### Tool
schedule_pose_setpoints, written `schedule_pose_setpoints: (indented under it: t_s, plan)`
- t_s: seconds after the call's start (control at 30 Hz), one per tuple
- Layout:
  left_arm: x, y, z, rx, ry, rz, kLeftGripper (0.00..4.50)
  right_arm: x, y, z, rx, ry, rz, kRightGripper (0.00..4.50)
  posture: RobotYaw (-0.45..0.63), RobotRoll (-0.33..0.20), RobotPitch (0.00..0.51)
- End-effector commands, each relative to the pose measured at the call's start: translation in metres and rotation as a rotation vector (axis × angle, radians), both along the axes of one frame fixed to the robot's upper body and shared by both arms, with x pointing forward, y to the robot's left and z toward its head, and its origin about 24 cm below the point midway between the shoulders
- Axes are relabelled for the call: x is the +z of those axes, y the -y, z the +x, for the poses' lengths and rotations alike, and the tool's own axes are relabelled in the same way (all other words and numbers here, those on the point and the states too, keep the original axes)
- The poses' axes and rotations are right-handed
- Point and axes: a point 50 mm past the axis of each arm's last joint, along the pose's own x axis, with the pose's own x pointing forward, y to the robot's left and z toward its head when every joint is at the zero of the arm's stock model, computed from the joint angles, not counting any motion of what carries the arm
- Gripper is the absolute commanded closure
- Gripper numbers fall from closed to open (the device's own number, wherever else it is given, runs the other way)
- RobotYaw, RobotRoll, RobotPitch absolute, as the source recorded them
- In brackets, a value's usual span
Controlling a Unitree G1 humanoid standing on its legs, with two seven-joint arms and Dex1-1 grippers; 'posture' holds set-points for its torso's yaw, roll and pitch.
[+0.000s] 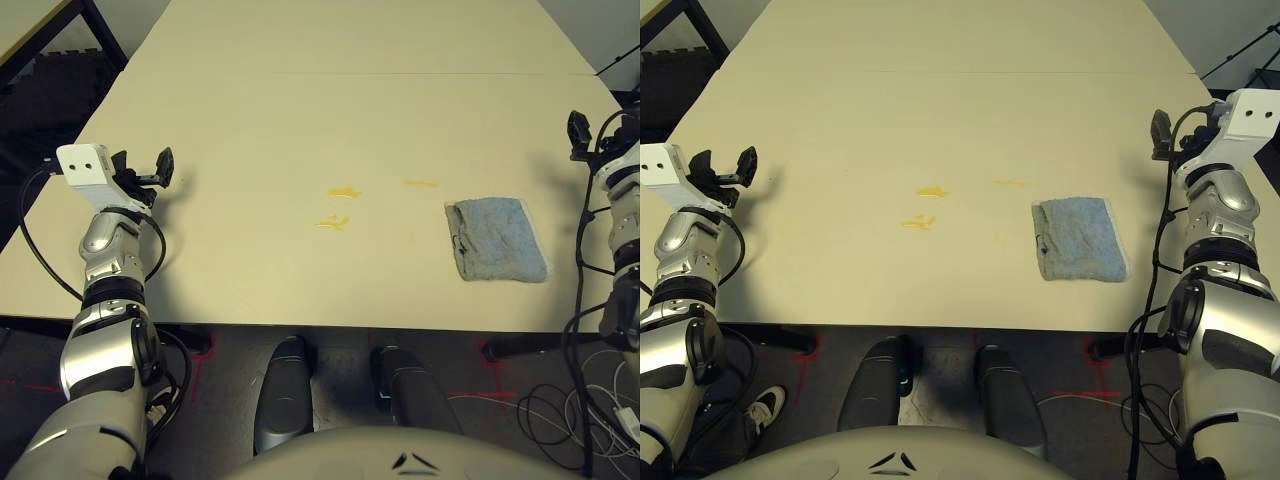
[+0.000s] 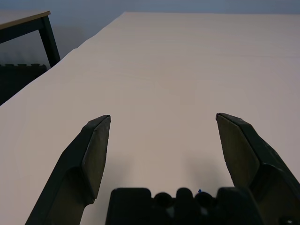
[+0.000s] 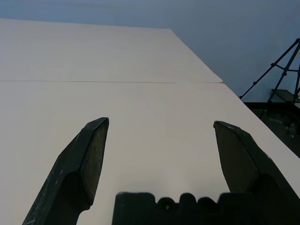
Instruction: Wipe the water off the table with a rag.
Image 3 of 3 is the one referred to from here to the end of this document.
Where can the black foam floor mat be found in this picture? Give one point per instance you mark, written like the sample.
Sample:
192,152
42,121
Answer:
276,122

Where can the black camera tripod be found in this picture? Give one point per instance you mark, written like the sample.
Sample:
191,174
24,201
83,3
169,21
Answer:
263,73

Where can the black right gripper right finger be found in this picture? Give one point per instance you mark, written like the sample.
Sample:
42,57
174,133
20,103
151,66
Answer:
243,159

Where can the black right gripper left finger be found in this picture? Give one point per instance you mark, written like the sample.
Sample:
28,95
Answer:
70,168

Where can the black step stool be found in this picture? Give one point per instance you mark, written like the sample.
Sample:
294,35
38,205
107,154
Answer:
281,93

